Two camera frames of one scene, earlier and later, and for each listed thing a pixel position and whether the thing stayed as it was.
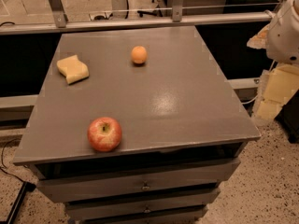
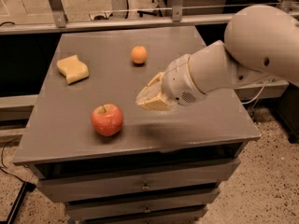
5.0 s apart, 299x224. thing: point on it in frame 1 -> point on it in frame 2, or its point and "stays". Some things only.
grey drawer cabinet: [183, 127] stays
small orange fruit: [138, 54] stays
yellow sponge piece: [72, 68] stays
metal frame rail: [20, 28] stays
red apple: [104, 133] -> [106, 119]
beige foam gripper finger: [259, 41] -> [175, 82]
